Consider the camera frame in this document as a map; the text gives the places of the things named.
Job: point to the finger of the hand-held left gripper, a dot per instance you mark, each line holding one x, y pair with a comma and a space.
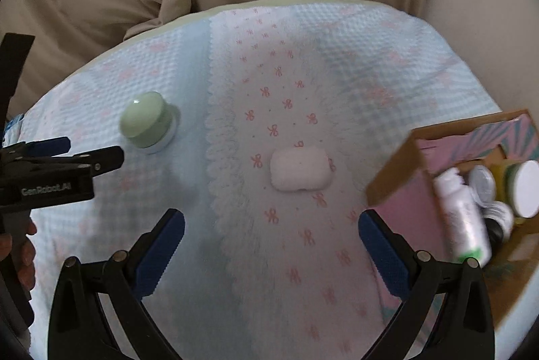
105, 158
48, 146

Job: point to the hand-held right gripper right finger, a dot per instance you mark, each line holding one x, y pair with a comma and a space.
384, 254

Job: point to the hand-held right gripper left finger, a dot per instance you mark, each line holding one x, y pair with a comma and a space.
162, 254

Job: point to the green lidded jar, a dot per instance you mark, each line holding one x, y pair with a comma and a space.
143, 120

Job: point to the pink patterned cardboard box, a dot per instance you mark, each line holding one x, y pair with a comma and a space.
408, 174

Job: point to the white pill bottle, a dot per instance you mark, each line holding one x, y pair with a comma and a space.
461, 212

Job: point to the silver round tin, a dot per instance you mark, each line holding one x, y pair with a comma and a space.
482, 183

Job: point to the white lidded cream jar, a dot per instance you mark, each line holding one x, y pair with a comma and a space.
526, 189

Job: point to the person's left hand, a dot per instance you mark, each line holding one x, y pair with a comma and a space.
26, 259

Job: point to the blue packet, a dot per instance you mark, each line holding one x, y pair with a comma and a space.
11, 126

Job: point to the pale green mattress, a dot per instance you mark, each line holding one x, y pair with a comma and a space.
177, 21

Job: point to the light blue printed blanket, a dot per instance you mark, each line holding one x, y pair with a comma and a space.
294, 90

